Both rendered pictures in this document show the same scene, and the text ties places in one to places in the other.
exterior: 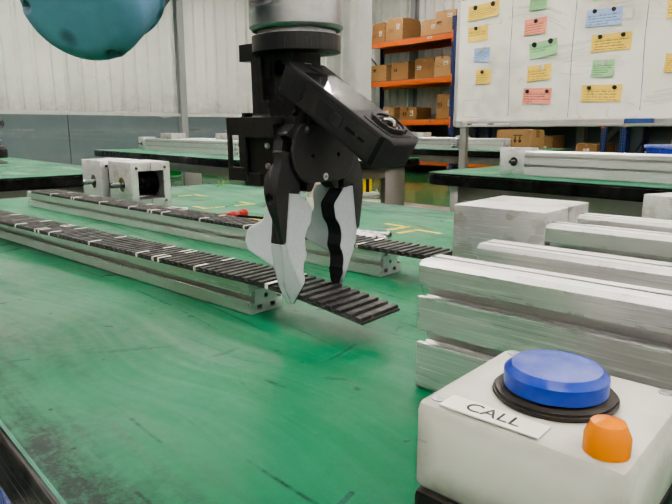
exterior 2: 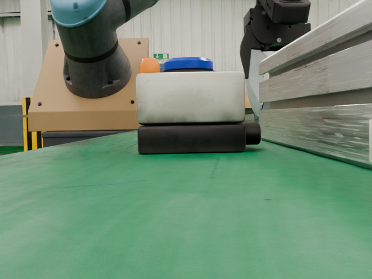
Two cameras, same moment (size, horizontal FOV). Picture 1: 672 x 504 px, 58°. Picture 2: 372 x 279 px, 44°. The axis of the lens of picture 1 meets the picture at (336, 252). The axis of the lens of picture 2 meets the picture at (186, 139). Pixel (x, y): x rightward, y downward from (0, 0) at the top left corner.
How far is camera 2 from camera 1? 0.39 m
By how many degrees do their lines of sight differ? 47
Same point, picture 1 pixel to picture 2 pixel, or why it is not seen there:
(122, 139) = not seen: outside the picture
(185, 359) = not seen: hidden behind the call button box
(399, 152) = (290, 11)
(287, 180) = (249, 41)
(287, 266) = (250, 92)
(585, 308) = (280, 58)
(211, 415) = not seen: hidden behind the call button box
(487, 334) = (268, 93)
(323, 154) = (277, 26)
